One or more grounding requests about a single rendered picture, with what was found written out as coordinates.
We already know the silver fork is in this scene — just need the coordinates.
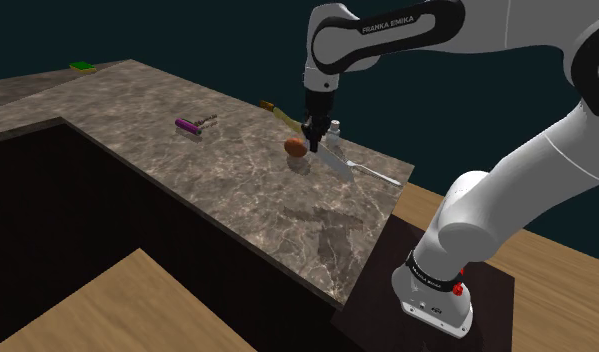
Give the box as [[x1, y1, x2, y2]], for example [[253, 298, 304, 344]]
[[335, 148, 404, 187]]

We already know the purple dish brush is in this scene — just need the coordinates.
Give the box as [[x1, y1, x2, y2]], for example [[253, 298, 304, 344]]
[[174, 113, 219, 136]]

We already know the white salt shaker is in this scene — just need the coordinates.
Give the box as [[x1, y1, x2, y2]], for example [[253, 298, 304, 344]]
[[325, 119, 342, 148]]

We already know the brown egg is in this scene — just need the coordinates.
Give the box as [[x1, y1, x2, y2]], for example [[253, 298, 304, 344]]
[[284, 137, 308, 159]]

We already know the yellow-handled kitchen knife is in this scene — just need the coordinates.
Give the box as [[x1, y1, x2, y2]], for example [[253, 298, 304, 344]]
[[259, 100, 356, 184]]

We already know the dark robot stand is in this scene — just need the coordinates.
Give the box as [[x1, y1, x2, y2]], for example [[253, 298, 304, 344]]
[[330, 212, 517, 352]]

